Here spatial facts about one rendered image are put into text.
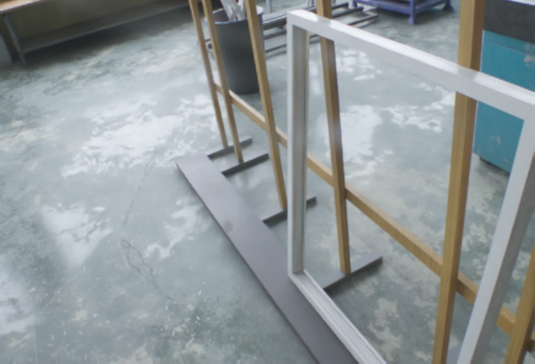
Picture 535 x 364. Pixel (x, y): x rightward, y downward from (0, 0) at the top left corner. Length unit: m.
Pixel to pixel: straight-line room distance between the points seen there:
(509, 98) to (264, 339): 1.74
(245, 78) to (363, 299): 2.81
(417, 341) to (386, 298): 0.29
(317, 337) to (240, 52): 2.99
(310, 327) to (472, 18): 1.66
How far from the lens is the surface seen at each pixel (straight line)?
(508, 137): 3.28
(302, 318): 2.47
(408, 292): 2.63
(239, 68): 4.69
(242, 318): 2.60
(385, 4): 6.63
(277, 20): 6.48
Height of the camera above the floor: 2.00
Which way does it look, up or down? 32 degrees down
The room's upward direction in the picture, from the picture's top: 10 degrees counter-clockwise
